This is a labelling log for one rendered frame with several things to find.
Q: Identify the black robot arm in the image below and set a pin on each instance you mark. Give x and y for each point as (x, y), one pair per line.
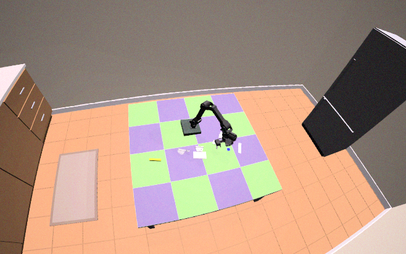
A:
(225, 124)

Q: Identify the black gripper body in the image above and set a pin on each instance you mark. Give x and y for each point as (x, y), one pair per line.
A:
(218, 142)

